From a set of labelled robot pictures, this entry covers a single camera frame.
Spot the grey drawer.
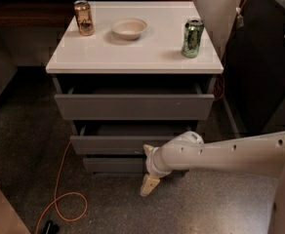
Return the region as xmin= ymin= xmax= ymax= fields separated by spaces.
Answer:
xmin=55 ymin=93 xmax=214 ymax=121
xmin=69 ymin=123 xmax=203 ymax=156
xmin=83 ymin=155 xmax=146 ymax=176

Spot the orange cable at wall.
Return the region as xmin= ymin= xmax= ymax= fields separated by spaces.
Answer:
xmin=211 ymin=0 xmax=285 ymax=102

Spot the gold soda can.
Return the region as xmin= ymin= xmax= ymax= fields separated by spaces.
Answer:
xmin=74 ymin=0 xmax=95 ymax=36

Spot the black cabinet at right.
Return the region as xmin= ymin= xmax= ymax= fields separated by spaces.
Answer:
xmin=224 ymin=0 xmax=285 ymax=136

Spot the black plug on floor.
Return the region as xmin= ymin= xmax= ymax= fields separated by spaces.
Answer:
xmin=42 ymin=220 xmax=60 ymax=234

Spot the grey middle drawer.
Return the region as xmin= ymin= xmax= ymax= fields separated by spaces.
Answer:
xmin=69 ymin=123 xmax=203 ymax=156

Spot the grey top drawer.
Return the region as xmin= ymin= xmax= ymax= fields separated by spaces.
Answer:
xmin=55 ymin=93 xmax=214 ymax=121

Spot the white top drawer cabinet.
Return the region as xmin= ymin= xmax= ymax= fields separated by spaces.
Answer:
xmin=45 ymin=1 xmax=224 ymax=177

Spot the grey bottom drawer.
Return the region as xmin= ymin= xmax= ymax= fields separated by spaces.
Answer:
xmin=83 ymin=155 xmax=146 ymax=176

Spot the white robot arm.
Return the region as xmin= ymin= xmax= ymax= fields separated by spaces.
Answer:
xmin=141 ymin=131 xmax=285 ymax=234

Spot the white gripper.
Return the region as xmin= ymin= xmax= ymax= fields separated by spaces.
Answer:
xmin=140 ymin=144 xmax=172 ymax=197

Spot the dark wooden counter shelf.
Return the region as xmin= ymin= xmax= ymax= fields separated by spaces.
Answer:
xmin=0 ymin=0 xmax=190 ymax=27

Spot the beige paper bowl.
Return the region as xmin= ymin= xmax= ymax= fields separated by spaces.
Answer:
xmin=110 ymin=19 xmax=147 ymax=40

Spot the orange floor cable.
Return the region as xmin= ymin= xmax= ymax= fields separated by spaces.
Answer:
xmin=34 ymin=140 xmax=89 ymax=234

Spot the green soda can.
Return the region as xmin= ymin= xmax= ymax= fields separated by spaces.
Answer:
xmin=182 ymin=18 xmax=204 ymax=58

